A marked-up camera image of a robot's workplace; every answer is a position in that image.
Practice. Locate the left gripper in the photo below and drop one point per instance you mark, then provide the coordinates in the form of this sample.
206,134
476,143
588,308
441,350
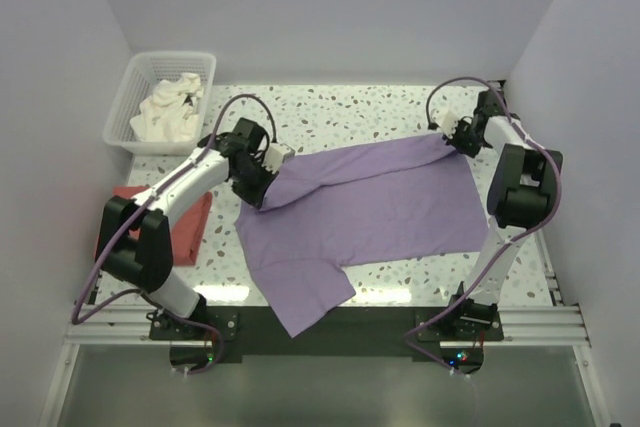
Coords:
255,197

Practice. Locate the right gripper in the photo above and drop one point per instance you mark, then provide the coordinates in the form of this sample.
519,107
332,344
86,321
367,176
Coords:
471,152

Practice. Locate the purple t shirt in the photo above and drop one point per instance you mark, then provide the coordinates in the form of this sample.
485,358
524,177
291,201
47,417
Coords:
368,203

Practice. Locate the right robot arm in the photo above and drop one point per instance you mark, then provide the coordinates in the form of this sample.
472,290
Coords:
475,298

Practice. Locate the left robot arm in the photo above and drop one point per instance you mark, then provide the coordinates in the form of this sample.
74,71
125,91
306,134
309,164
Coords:
134,244

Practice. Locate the folded red t shirt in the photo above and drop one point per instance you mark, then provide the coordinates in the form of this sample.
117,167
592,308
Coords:
187,233

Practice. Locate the white crumpled t shirt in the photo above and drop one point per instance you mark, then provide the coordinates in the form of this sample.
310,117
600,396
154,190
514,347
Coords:
170,113

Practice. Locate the white plastic laundry basket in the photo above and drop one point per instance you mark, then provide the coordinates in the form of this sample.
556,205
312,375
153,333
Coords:
143,73

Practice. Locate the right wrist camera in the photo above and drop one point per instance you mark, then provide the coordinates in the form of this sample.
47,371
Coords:
447,124

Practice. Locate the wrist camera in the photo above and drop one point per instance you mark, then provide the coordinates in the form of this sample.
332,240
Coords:
447,124
276,155

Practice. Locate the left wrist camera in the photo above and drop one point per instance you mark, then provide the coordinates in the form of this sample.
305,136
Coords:
276,155

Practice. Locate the aluminium side rail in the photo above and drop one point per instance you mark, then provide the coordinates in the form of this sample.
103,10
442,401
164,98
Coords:
525,191

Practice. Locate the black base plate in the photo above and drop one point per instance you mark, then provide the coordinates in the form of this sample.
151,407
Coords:
466,358

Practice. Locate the aluminium front rail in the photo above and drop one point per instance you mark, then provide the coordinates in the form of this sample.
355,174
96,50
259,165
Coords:
527,326

